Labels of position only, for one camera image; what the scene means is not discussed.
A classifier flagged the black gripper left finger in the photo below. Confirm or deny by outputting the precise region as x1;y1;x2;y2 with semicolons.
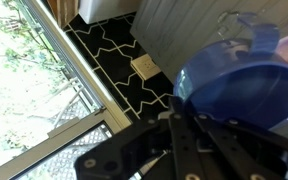
73;96;215;180

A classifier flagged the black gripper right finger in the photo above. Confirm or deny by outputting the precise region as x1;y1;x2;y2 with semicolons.
193;113;288;180

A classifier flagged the blue plastic cup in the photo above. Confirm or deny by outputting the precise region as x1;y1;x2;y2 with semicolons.
173;12;288;131

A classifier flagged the white microwave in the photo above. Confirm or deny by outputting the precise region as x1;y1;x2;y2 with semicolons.
78;0;143;25

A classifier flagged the window with metal frame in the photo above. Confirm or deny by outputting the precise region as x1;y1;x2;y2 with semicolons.
0;0;133;180

